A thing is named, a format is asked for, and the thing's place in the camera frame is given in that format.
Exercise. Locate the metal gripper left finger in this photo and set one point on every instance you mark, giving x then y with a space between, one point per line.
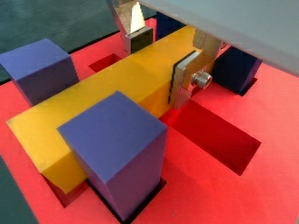
136 33

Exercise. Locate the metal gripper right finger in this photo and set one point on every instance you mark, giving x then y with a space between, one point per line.
191 71

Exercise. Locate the long yellow block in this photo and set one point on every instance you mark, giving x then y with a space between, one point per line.
140 76

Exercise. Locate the red board with slots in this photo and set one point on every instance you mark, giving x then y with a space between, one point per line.
204 192

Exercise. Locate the left dark blue post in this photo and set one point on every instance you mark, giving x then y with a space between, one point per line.
167 25

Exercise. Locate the dark blue post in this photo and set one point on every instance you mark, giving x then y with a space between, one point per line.
167 25
234 70

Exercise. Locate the right dark blue post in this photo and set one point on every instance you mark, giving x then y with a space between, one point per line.
234 70

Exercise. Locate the front purple post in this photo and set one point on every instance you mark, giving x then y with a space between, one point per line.
118 141

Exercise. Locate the purple post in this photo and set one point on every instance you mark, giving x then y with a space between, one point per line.
118 141
40 69

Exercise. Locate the rear purple post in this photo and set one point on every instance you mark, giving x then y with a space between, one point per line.
40 69

